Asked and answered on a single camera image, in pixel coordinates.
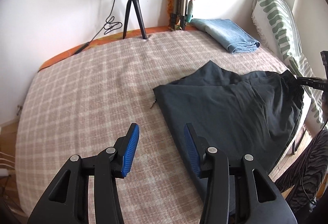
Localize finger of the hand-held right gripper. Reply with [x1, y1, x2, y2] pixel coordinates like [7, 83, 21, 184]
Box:
[283, 71, 308, 90]

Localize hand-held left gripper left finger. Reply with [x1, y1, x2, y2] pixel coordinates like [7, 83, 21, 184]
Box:
[27, 123, 140, 224]

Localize pink plaid blanket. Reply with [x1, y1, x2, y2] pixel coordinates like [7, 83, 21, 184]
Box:
[15, 30, 295, 224]

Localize black pants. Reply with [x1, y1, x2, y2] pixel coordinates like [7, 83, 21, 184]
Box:
[152, 60, 306, 217]

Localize zebra striped clothing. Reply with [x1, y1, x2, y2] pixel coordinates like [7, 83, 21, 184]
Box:
[275, 129, 328, 217]

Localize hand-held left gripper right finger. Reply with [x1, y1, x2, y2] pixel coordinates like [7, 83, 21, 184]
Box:
[184, 123, 299, 224]

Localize black ring light cable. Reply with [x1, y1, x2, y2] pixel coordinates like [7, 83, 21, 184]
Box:
[74, 0, 122, 55]

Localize white charging cables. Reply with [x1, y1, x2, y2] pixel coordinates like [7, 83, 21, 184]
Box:
[0, 152, 14, 177]

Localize green white patterned pillow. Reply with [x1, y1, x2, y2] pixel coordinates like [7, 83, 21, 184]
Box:
[251, 0, 326, 124]

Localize folded blue jeans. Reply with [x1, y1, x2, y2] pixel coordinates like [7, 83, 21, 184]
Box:
[191, 18, 260, 54]

